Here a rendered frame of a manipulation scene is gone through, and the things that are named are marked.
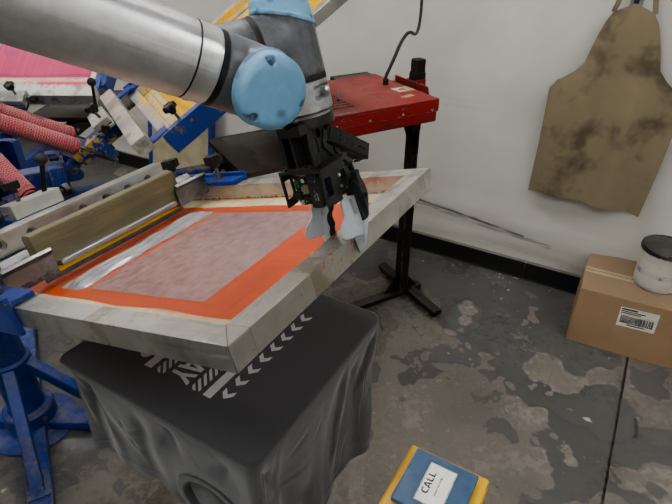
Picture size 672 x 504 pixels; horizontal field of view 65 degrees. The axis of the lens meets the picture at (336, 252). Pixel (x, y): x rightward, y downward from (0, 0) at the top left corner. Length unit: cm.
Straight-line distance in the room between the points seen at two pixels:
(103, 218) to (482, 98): 205
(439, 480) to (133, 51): 69
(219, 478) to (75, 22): 76
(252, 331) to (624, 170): 228
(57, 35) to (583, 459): 212
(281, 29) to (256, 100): 18
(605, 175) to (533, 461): 130
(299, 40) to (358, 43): 232
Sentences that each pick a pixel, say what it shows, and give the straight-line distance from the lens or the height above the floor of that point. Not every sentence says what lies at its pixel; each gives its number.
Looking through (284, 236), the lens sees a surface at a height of 119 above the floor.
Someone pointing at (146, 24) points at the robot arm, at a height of 160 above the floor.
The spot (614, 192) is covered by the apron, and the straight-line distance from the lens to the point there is 274.
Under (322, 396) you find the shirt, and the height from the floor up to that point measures 92.
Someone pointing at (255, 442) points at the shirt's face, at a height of 95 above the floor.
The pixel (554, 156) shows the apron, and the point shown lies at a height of 75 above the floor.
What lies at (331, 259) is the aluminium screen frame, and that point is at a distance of 74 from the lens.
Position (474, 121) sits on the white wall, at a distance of 283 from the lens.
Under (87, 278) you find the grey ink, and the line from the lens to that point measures 108.
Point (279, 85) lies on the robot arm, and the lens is 53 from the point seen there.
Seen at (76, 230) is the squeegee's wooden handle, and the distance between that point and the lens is 116.
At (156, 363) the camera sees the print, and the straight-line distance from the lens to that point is 110.
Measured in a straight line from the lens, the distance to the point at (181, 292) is 87.
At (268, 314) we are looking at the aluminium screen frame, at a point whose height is 128.
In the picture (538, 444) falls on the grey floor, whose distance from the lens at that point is 226.
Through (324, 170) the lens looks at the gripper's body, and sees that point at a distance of 70.
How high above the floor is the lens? 167
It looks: 32 degrees down
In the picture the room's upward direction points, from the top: straight up
